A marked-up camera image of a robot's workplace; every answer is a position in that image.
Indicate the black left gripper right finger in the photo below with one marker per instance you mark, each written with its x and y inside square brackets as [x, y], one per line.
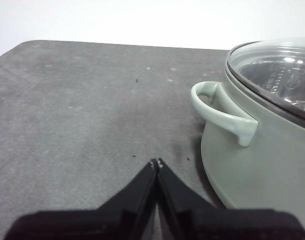
[205, 225]

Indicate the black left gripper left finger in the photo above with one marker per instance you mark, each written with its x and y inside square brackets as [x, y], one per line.
[105, 225]

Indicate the pale green electric steamer pot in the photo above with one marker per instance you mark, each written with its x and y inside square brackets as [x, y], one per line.
[255, 162]

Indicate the glass lid with green knob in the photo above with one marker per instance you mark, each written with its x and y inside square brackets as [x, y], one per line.
[280, 75]

